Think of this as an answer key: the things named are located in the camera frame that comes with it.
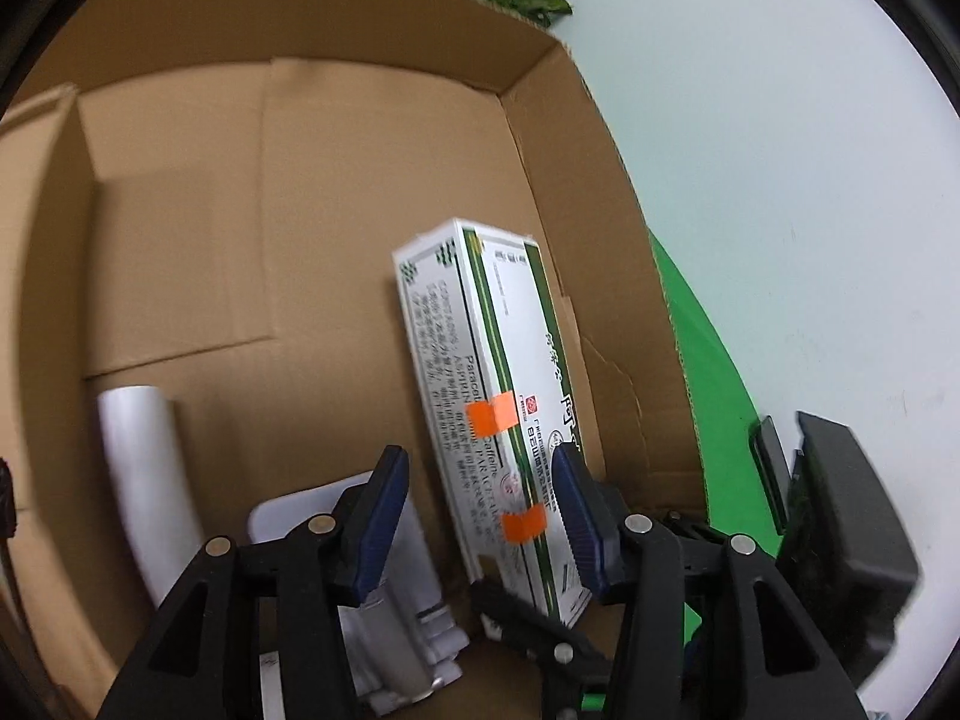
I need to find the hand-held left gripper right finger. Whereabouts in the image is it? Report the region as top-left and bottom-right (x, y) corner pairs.
(550, 445), (865, 720)

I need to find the white paper roll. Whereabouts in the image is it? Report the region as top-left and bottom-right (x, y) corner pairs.
(95, 383), (208, 610)

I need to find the white and green medicine box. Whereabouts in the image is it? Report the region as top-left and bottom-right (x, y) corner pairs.
(391, 217), (602, 628)

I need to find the small narrow cardboard box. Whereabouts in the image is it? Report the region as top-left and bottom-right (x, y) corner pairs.
(0, 82), (103, 520)

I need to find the white plastic pack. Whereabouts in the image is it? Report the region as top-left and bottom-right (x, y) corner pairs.
(247, 468), (471, 718)

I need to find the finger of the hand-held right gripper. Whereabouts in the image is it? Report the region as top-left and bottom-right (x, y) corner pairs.
(470, 576), (617, 720)

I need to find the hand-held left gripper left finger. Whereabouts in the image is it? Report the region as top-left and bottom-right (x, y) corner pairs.
(96, 445), (411, 720)

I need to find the green mat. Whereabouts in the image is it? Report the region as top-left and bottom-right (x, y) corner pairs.
(577, 228), (787, 718)

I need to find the large cardboard box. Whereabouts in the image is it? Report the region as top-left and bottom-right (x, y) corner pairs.
(0, 0), (710, 720)

